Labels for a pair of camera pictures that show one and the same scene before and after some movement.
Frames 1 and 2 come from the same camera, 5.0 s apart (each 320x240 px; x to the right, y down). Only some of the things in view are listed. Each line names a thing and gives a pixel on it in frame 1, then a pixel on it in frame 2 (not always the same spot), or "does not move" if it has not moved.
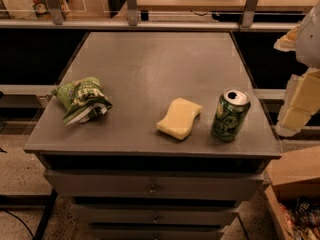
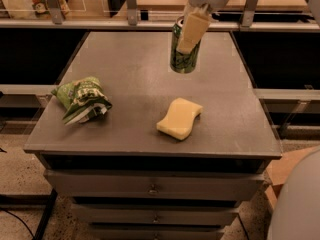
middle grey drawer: (156, 214) does not move
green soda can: (229, 115) -> (180, 62)
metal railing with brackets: (55, 18) does not move
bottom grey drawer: (158, 231) does not move
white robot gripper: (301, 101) -> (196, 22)
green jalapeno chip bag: (83, 100) does not move
